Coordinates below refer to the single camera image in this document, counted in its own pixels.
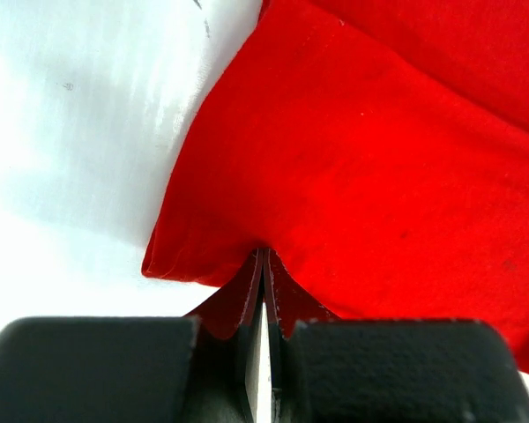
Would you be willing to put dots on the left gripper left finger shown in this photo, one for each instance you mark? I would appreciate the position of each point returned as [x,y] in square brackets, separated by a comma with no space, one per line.
[196,368]

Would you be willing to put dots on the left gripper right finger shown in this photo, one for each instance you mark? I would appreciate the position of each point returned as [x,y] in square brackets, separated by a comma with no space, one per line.
[328,369]

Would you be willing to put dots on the red t shirt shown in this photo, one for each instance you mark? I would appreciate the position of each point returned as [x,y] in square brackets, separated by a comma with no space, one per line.
[380,147]

